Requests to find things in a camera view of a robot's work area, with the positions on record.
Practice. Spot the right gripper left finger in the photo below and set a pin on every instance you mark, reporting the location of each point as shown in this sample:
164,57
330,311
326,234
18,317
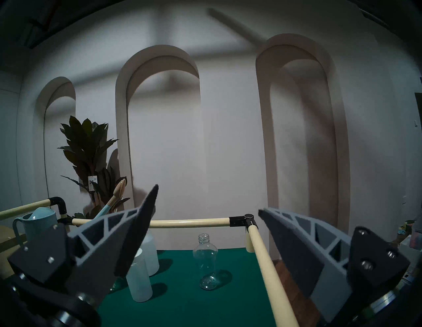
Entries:
99,244

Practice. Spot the green three-tier shelf cart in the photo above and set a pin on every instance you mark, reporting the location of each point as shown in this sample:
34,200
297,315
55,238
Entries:
214,303

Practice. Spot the light blue watering can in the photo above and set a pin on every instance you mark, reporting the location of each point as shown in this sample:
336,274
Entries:
36,224

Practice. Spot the green label water bottle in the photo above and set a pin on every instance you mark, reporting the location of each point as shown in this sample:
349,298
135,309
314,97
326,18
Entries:
117,286

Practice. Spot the tall dark leafy plant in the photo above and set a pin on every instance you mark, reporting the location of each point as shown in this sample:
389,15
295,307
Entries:
85,148

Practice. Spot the light wooden table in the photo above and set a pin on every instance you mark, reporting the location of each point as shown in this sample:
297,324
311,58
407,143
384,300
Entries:
8,239

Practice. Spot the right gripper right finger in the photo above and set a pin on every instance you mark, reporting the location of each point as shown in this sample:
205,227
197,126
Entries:
313,250

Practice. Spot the white plastic bottle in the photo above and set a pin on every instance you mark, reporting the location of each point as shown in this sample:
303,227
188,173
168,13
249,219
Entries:
151,257

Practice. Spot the dark door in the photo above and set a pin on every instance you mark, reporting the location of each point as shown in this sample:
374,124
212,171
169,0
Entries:
418,108

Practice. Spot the clear plastic storage box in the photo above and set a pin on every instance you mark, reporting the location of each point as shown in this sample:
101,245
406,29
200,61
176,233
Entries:
416,239

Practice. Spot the white pump bottle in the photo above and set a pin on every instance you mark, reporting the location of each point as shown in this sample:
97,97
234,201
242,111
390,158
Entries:
140,283

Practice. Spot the clear empty bottle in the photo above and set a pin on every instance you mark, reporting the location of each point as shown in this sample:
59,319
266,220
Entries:
205,260

